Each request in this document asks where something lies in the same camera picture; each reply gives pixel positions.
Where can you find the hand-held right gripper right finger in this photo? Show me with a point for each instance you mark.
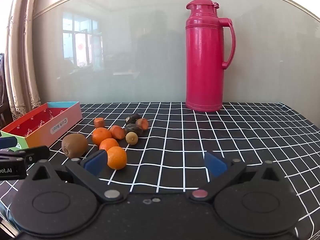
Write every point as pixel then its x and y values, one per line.
pixel 215 166

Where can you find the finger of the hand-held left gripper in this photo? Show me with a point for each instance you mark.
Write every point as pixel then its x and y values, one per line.
pixel 6 142
pixel 37 152

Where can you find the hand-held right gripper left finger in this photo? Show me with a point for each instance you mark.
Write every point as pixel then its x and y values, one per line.
pixel 96 163

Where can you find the orange carrot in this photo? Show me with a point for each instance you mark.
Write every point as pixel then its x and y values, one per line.
pixel 117 158

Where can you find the orange tangerine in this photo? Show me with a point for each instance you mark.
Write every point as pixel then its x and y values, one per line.
pixel 100 135
pixel 109 143

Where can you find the red cardboard box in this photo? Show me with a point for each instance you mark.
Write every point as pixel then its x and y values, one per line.
pixel 37 126

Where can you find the brown kiwi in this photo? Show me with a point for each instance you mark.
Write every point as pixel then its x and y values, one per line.
pixel 74 145

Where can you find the tapered carrot piece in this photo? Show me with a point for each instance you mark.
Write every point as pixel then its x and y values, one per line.
pixel 117 132

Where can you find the cylindrical carrot chunk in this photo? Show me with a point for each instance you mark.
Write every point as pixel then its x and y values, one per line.
pixel 99 122

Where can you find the small round tan fruit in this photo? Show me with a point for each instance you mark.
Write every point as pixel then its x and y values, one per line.
pixel 131 138

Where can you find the dark brown lumpy piece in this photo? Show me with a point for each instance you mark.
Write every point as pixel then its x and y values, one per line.
pixel 132 118
pixel 133 129

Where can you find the small brown round fruit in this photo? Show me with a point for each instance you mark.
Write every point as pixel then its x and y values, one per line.
pixel 142 124

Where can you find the black white checked tablecloth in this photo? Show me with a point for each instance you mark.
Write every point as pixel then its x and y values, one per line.
pixel 225 135

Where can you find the beige curtain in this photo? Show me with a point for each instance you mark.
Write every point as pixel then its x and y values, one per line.
pixel 18 55

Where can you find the red plastic thermos jug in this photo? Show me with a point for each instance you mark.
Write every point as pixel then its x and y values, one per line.
pixel 207 62

